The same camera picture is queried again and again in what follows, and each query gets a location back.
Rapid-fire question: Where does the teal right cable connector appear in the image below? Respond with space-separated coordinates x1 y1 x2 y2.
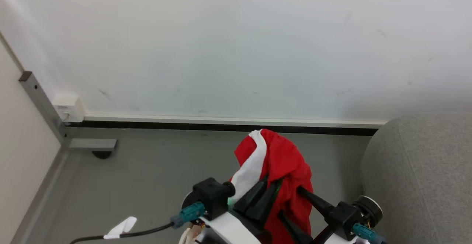
352 223 378 243

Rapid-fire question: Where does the grey metal partition frame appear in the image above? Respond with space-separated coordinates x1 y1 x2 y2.
10 71 70 244

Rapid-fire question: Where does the white wall socket box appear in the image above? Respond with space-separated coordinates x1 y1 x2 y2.
52 95 86 123

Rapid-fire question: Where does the teal left cable connector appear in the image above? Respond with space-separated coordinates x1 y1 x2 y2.
170 201 206 229

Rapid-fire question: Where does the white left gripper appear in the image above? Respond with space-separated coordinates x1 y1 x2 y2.
201 176 283 244

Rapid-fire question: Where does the white and black skirting board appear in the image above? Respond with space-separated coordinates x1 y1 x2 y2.
66 112 388 137

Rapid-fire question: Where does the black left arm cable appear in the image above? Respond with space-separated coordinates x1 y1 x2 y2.
69 222 174 244

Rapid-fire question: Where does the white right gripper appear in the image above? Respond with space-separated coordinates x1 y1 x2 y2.
277 186 361 244

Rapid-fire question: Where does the teal cable connector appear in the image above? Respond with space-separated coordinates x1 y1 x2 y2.
352 223 378 243
170 201 206 229

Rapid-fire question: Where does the grey fabric sofa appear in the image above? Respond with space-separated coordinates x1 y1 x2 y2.
360 112 472 244

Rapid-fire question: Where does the red and white garment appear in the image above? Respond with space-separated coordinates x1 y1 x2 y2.
229 129 314 244

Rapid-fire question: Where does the grey metal foot bracket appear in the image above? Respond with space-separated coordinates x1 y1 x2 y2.
68 138 118 152

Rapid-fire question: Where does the white cable tag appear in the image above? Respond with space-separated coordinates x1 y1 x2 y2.
104 216 138 240

